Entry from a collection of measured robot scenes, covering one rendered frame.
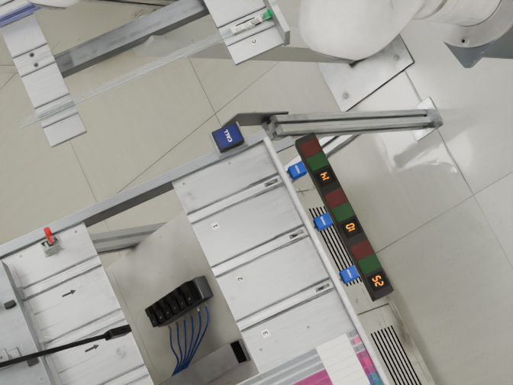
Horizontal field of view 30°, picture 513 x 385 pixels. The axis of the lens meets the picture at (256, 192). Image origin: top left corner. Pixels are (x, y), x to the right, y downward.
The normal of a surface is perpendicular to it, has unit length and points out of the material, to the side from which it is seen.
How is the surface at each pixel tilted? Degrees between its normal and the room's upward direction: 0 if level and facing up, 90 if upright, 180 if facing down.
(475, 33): 0
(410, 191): 0
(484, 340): 0
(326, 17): 16
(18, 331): 43
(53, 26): 90
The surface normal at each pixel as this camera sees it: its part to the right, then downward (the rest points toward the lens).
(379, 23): 0.74, 0.32
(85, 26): 0.42, 0.88
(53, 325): 0.00, -0.25
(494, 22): -0.61, 0.09
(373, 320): 0.67, -0.47
